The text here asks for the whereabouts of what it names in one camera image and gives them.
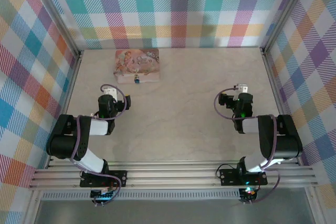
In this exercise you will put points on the grey metal shelf sheet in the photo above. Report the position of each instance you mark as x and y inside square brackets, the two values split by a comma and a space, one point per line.
[170, 212]

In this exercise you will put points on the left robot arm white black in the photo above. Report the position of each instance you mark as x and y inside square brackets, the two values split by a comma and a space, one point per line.
[61, 145]

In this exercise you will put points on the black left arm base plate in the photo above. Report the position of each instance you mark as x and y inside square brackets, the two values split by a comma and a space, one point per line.
[118, 178]

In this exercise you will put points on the aluminium right side rail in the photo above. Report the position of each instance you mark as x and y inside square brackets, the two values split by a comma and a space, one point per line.
[274, 87]

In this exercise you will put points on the aluminium left side rail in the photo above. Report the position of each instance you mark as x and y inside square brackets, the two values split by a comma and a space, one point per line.
[71, 98]

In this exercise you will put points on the left controller circuit board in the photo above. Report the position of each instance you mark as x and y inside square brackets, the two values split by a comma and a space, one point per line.
[103, 195]

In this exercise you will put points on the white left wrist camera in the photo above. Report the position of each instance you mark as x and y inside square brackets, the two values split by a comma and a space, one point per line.
[110, 91]

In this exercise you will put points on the controller circuit board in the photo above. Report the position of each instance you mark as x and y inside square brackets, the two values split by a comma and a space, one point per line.
[103, 195]
[248, 193]

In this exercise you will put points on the aluminium right frame post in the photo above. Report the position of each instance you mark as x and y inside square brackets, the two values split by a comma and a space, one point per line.
[284, 14]

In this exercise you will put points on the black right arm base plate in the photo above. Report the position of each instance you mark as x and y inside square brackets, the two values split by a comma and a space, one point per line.
[229, 177]

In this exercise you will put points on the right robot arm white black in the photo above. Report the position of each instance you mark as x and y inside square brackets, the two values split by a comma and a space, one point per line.
[287, 142]

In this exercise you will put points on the small blue padlock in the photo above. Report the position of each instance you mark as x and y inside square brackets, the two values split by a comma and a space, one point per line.
[136, 79]

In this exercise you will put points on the aluminium frame post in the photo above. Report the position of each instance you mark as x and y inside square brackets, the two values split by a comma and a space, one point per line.
[284, 14]
[56, 14]

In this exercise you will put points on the right controller circuit board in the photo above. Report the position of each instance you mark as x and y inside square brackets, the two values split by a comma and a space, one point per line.
[248, 193]

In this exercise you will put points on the aluminium front frame rail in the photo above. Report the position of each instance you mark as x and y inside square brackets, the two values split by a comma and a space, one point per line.
[170, 176]

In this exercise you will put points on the aluminium left frame post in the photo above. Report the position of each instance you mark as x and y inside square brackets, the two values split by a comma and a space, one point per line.
[56, 14]

